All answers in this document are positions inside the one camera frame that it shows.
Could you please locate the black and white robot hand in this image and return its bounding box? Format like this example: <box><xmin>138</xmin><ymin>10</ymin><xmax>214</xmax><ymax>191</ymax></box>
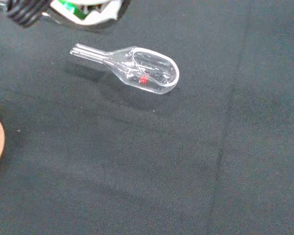
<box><xmin>0</xmin><ymin>0</ymin><xmax>132</xmax><ymax>31</ymax></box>

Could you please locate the clear glass weighing funnel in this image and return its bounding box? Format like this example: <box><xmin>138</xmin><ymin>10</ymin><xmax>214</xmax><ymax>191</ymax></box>
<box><xmin>70</xmin><ymin>43</ymin><xmax>181</xmax><ymax>95</ymax></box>

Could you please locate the black cloth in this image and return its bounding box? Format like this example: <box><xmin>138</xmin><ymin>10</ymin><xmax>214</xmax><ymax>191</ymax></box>
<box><xmin>0</xmin><ymin>0</ymin><xmax>294</xmax><ymax>235</ymax></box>

